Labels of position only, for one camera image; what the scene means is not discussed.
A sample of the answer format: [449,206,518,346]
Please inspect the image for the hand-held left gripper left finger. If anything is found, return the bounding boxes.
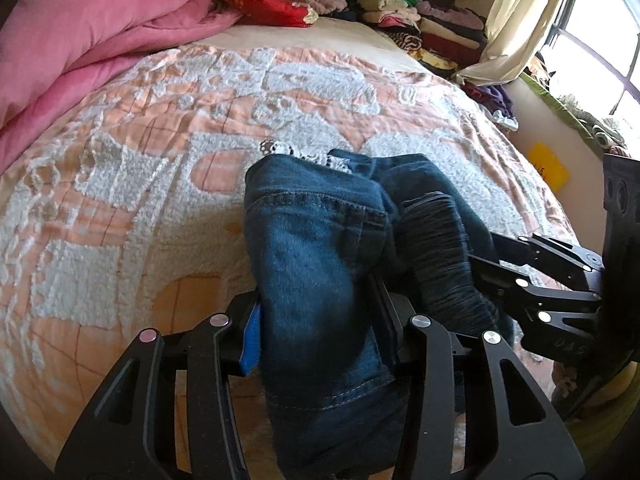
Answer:
[54,290,265,480]

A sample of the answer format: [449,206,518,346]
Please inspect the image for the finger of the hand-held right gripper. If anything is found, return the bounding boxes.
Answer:
[490,231,606,293]
[467,254,603,363]

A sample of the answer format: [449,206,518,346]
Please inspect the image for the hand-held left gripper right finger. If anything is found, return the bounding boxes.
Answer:
[371,275,587,480]

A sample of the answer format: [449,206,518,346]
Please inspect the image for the dark blue jeans pants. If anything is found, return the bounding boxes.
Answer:
[243,149,516,480]

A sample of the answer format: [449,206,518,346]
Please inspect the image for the yellow flat item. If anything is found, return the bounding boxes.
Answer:
[529,142,571,192]

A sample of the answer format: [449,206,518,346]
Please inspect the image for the clothes pile on windowsill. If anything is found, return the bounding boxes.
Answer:
[530,55,640,158]

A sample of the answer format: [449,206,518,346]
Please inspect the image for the yellow-green cloth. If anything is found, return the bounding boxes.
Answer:
[567,370,636,463]

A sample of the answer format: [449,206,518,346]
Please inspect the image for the purple cloth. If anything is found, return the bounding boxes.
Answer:
[462,82,518,132]

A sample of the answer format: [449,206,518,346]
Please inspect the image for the white lace cloth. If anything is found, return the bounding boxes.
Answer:
[259,137,368,175]

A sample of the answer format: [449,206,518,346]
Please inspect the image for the peach and white bedspread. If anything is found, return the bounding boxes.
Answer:
[0,16,586,471]

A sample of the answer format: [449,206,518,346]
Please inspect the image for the window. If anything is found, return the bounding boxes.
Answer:
[542,0,640,133]

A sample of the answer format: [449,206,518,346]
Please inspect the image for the cream curtain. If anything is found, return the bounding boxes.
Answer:
[370,0,583,86]

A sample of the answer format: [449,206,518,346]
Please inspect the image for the stack of folded clothes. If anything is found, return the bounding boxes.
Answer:
[345,0,488,73]

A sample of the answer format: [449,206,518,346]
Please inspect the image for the pink quilt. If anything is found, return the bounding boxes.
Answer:
[0,0,246,171]

